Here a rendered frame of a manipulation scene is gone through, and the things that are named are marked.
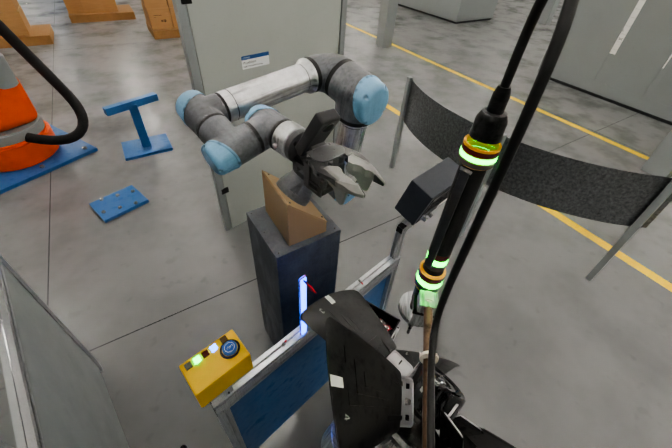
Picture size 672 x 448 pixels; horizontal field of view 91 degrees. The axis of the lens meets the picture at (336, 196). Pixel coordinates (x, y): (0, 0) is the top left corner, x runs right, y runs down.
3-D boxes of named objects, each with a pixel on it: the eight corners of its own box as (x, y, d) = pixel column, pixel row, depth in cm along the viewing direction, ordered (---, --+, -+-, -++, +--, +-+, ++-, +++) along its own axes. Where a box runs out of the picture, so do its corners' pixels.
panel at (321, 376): (249, 455, 151) (227, 403, 108) (248, 454, 151) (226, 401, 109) (371, 339, 196) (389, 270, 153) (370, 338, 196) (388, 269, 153)
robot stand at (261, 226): (264, 328, 210) (245, 212, 145) (305, 305, 224) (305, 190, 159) (286, 369, 191) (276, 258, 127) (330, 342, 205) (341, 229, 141)
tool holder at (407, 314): (436, 342, 58) (452, 312, 52) (396, 332, 59) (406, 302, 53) (435, 298, 65) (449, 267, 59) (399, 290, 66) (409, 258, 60)
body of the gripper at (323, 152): (349, 185, 69) (311, 159, 75) (353, 149, 63) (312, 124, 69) (321, 200, 64) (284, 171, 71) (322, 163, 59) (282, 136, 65)
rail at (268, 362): (218, 417, 105) (213, 408, 100) (211, 407, 107) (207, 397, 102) (397, 267, 154) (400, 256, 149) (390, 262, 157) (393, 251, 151)
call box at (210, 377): (203, 410, 90) (194, 396, 83) (187, 381, 95) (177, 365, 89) (254, 369, 99) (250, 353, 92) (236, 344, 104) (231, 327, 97)
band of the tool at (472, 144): (495, 175, 39) (504, 154, 37) (458, 169, 40) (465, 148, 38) (490, 156, 43) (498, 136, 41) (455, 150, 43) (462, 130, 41)
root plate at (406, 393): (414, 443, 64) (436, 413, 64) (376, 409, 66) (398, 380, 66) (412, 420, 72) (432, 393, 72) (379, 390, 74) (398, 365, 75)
